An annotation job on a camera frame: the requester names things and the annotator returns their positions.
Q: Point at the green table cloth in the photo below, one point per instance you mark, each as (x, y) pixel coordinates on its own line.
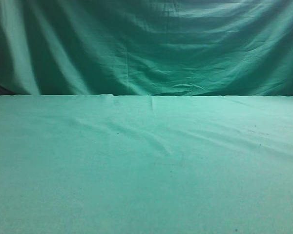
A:
(146, 165)

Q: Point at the green backdrop curtain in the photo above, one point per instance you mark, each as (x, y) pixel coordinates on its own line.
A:
(147, 47)

